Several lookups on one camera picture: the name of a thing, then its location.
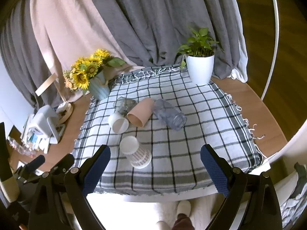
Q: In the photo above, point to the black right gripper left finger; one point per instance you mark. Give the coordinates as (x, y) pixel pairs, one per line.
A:
(72, 186)

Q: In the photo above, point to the pink plastic cup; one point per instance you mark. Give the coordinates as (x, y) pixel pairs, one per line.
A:
(141, 113)

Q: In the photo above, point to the white slipper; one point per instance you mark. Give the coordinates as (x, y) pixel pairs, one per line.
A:
(183, 209)

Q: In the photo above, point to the grey white desk device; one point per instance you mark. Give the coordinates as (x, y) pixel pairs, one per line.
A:
(42, 129)

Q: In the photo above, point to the grey curtain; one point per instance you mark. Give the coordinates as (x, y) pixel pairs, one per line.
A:
(148, 31)

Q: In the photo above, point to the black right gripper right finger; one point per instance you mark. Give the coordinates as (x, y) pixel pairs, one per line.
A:
(262, 211)

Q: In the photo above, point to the black white checkered cloth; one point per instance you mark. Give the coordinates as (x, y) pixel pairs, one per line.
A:
(212, 118)

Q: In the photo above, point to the smoky grey glass cup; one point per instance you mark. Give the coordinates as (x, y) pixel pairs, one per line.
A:
(124, 105)

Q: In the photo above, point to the white plant pot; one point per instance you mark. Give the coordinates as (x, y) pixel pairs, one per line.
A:
(200, 69)

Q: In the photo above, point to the green pothos plant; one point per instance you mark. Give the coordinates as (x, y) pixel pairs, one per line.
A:
(201, 44)

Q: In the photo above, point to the blue ribbed flower pot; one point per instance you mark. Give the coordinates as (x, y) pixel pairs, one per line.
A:
(98, 86)

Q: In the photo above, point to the white ceramic cup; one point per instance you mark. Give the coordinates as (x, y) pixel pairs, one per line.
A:
(118, 123)

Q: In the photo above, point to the houndstooth paper cup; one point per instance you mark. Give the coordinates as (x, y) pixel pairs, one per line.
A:
(138, 156)

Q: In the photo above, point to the pink curtain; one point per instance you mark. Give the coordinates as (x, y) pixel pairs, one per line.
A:
(68, 29)

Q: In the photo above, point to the yellow sunflower bouquet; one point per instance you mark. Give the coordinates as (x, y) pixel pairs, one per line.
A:
(86, 69)

